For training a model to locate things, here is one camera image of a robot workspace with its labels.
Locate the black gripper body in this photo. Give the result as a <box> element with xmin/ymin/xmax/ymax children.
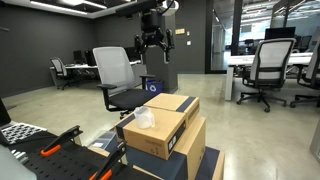
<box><xmin>140</xmin><ymin>9</ymin><xmax>168</xmax><ymax>50</ymax></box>

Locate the clear plastic measuring jug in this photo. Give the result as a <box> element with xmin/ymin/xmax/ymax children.
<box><xmin>134</xmin><ymin>107</ymin><xmax>155</xmax><ymax>129</ymax></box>

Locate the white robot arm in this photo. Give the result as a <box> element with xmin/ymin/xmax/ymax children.
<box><xmin>115</xmin><ymin>0</ymin><xmax>179</xmax><ymax>64</ymax></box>

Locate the upper cardboard box under jug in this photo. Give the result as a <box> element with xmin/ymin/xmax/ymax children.
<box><xmin>115</xmin><ymin>108</ymin><xmax>187</xmax><ymax>160</ymax></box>

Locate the blue recycling bin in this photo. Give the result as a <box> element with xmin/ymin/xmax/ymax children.
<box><xmin>147</xmin><ymin>80</ymin><xmax>163</xmax><ymax>96</ymax></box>

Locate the grey mesh office chair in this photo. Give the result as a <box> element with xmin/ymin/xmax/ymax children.
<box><xmin>93</xmin><ymin>47</ymin><xmax>154</xmax><ymax>118</ymax></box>

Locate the dark background desk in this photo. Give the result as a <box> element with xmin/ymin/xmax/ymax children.
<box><xmin>49</xmin><ymin>48</ymin><xmax>147</xmax><ymax>88</ymax></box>

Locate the far grey office chair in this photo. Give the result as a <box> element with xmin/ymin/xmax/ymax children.
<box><xmin>50</xmin><ymin>57</ymin><xmax>79</xmax><ymax>90</ymax></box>

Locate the white desk chair right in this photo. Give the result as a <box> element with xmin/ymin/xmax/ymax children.
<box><xmin>237</xmin><ymin>38</ymin><xmax>296</xmax><ymax>113</ymax></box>

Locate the black computer monitor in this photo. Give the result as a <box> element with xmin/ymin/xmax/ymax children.
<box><xmin>265</xmin><ymin>27</ymin><xmax>295</xmax><ymax>40</ymax></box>

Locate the black orange clamp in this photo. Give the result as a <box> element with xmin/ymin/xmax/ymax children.
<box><xmin>89</xmin><ymin>142</ymin><xmax>127</xmax><ymax>180</ymax></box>
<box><xmin>40</xmin><ymin>125</ymin><xmax>83</xmax><ymax>157</ymax></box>

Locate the middle large cardboard box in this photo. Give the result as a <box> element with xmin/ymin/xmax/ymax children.
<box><xmin>109</xmin><ymin>116</ymin><xmax>207</xmax><ymax>180</ymax></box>

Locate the white office desk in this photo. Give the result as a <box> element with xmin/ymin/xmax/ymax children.
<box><xmin>224</xmin><ymin>51</ymin><xmax>314</xmax><ymax>102</ymax></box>

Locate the bottom flat cardboard box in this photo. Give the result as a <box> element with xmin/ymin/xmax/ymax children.
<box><xmin>87</xmin><ymin>130</ymin><xmax>226</xmax><ymax>180</ymax></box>

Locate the black perforated mounting board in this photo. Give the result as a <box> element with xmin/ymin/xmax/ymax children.
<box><xmin>8</xmin><ymin>132</ymin><xmax>156</xmax><ymax>180</ymax></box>

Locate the office chair far right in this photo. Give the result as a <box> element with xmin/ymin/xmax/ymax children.
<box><xmin>289</xmin><ymin>38</ymin><xmax>320</xmax><ymax>108</ymax></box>

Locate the laptop keyboard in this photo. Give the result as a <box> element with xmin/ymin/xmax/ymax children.
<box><xmin>0</xmin><ymin>98</ymin><xmax>48</xmax><ymax>146</ymax></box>

